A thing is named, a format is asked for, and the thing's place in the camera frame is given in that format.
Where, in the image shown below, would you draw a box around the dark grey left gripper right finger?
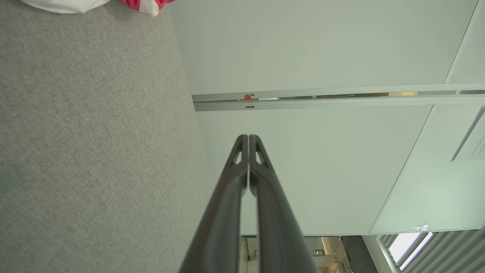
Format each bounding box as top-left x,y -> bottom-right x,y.
249,135 -> 318,273

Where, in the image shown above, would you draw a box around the red shorts with white stripes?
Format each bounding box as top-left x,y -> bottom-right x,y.
119,0 -> 175,17

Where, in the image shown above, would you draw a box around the window blind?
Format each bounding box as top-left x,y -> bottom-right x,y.
376,227 -> 485,273

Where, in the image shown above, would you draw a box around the red jersey with white sleeves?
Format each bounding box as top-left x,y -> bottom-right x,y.
21,0 -> 110,14

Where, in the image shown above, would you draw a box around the grey partition joint post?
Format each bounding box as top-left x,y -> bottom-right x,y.
191,83 -> 485,112

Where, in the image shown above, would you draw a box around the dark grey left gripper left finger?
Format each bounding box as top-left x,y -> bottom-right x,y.
179,135 -> 249,273

